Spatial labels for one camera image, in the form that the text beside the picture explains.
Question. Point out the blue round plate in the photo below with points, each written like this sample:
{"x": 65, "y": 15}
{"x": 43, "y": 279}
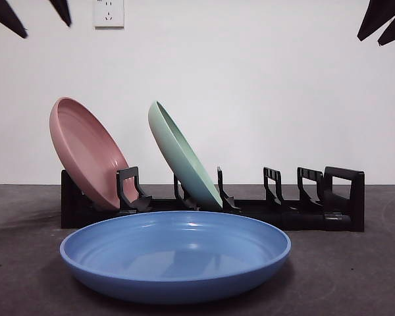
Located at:
{"x": 171, "y": 256}

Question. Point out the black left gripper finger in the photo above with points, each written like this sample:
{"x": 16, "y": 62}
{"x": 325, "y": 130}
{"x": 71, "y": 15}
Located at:
{"x": 5, "y": 14}
{"x": 63, "y": 10}

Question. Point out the green round plate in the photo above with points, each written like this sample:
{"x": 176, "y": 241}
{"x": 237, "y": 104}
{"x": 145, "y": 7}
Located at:
{"x": 181, "y": 161}

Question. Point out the pink round plate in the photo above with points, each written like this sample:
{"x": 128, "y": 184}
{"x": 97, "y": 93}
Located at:
{"x": 82, "y": 145}

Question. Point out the black plastic dish rack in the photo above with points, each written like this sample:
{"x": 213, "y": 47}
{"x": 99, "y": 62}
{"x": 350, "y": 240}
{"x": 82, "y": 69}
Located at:
{"x": 316, "y": 221}

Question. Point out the white wall socket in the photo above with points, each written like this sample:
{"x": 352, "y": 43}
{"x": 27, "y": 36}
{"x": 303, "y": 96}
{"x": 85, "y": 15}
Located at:
{"x": 109, "y": 14}

